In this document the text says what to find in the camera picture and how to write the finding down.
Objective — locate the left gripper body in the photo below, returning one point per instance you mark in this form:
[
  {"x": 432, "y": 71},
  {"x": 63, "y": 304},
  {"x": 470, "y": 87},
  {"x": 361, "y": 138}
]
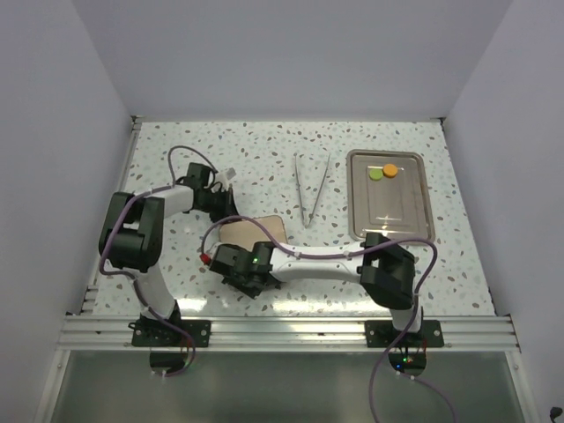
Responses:
[{"x": 207, "y": 204}]

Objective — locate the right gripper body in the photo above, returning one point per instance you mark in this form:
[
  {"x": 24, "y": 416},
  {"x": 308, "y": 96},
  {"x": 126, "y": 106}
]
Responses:
[{"x": 240, "y": 279}]

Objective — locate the gold tin lid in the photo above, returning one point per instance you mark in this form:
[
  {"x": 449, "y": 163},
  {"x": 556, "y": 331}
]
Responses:
[{"x": 245, "y": 234}]

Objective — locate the metal tongs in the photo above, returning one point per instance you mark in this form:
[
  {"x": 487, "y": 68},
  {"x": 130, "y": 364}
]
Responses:
[{"x": 308, "y": 194}]

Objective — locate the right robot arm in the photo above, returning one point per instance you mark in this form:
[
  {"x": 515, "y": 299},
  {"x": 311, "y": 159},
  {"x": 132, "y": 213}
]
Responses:
[{"x": 382, "y": 268}]

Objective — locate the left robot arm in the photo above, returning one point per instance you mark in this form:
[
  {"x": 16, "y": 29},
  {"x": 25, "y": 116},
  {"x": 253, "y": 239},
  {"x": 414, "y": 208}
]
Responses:
[{"x": 131, "y": 238}]

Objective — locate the silver metal tray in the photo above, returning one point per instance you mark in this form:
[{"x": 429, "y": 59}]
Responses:
[{"x": 399, "y": 207}]

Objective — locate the orange round cookie top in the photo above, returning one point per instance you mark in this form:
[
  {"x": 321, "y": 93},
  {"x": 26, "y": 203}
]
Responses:
[{"x": 390, "y": 170}]

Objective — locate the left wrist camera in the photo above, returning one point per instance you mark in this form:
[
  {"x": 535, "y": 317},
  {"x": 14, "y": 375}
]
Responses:
[{"x": 225, "y": 177}]

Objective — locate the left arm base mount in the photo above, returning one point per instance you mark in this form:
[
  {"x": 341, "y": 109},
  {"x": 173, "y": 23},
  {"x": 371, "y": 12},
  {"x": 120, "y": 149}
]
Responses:
[{"x": 151, "y": 333}]

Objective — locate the aluminium front rail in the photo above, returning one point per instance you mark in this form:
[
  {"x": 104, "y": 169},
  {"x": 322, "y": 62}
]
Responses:
[{"x": 487, "y": 334}]

